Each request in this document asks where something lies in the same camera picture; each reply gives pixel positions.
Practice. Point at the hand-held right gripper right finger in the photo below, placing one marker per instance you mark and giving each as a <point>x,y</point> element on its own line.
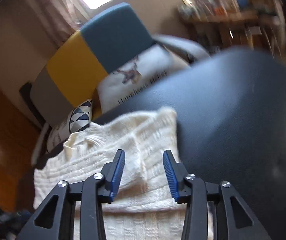
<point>170,177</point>

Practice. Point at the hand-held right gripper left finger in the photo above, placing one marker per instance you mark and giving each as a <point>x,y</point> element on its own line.
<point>115,177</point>

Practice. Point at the cream knit sweater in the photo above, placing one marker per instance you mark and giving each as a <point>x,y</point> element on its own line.
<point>138,135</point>

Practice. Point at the triangle pattern pillow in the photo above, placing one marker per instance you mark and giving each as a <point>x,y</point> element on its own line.
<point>81,116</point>

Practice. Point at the deer print pillow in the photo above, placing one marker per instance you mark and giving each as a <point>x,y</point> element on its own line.
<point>158,65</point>

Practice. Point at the dark blurry object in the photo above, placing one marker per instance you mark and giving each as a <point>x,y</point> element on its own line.
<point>7,217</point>

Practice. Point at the wooden wardrobe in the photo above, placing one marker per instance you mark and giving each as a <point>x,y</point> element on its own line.
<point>2,130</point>

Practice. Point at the grey yellow blue sofa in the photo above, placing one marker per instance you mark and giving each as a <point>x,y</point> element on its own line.
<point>115,35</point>

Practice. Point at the wooden desk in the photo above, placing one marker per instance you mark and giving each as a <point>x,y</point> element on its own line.
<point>233,20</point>

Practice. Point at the pile of oranges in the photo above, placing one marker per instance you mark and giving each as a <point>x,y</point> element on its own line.
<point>219,11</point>

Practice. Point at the pink patterned curtain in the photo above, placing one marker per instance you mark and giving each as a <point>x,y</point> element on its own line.
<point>57,12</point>

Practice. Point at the row of glass jars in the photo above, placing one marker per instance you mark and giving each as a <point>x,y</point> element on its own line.
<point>203,3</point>

